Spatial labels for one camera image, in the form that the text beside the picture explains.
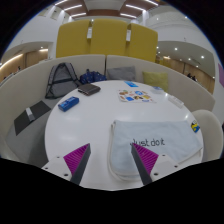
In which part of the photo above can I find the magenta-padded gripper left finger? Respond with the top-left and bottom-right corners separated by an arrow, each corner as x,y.
41,143 -> 92,186

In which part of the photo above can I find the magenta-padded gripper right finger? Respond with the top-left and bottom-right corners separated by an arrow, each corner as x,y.
130,143 -> 181,186

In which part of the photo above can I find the light blue towel with lettering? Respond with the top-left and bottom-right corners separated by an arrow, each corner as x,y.
107,119 -> 204,183

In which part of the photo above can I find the blue rectangular box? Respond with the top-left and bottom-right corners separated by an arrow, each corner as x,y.
57,96 -> 80,112

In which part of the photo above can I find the black flat laptop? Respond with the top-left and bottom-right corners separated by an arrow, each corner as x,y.
13,100 -> 52,137

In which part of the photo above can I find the colourful sticker sheet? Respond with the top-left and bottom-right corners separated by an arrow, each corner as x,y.
117,88 -> 156,104

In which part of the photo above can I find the flat white box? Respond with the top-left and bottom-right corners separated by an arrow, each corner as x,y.
167,94 -> 185,109

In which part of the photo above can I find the small white device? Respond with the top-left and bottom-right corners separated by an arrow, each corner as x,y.
25,107 -> 36,122

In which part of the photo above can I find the white rounded chair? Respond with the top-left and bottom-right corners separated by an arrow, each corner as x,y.
191,109 -> 224,163

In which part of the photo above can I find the dark brown wallet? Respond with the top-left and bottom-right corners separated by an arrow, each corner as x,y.
77,82 -> 102,97

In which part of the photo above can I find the yellow-green cushion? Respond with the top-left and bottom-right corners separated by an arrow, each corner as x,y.
142,70 -> 170,93

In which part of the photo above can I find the grey mesh backpack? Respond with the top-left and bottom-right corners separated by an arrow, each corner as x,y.
44,62 -> 81,100

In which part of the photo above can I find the dark blue patterned bag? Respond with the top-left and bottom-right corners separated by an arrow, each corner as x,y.
79,68 -> 108,85

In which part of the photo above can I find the curved white sofa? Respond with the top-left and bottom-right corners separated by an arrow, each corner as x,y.
0,54 -> 217,162

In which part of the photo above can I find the grey cushion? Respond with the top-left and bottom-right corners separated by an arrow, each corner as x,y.
106,65 -> 137,82

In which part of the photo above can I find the yellow upholstered panel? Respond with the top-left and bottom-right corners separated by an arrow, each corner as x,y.
89,18 -> 129,57
55,20 -> 92,59
125,23 -> 159,63

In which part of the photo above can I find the group of ceiling lights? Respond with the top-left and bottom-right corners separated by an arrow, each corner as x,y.
54,0 -> 159,19

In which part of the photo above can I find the purple wall sign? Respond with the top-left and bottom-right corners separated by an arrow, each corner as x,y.
217,63 -> 224,88

